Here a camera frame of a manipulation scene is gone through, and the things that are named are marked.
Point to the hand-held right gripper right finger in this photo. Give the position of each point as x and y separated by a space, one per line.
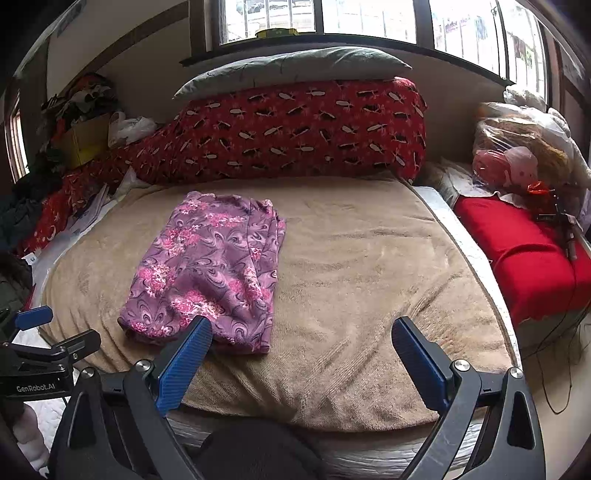
422 364

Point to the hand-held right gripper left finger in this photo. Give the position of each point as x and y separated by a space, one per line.
184 364

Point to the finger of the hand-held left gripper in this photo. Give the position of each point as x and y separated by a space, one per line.
33 317
69 346

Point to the purple floral garment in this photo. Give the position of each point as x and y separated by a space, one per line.
207 267

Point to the pile of dark clothes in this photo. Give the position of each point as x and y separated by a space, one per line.
18 212

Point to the pile of mixed clothes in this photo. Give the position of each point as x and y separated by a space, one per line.
87 99

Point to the person's left hand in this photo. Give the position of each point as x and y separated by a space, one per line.
28 438

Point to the red star-print cloth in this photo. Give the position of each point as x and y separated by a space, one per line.
51 217

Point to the beige fleece blanket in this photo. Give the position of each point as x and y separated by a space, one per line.
360 277

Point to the person's dark trouser leg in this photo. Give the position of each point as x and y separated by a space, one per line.
258 454

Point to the white papers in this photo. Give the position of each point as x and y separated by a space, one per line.
92 207

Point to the red cushion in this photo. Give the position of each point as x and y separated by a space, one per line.
521 258

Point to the yellow cardboard box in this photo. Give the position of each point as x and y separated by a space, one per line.
85 143

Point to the black tripod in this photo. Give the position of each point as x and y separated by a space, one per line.
565 226

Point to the white plastic bag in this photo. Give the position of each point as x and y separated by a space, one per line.
131 129

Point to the pink plush toy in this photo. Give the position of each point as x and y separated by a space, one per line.
508 168

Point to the red patterned blanket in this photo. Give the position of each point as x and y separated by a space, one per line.
300 134

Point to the clear plastic bag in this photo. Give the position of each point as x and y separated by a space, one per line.
549 138

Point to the white fluffy cloth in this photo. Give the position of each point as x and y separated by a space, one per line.
524 98

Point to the grey pillow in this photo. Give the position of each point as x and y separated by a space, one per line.
295 67

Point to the yellow-green flat container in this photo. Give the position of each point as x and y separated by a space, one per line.
276 33

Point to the large window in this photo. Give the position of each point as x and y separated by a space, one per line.
369 18

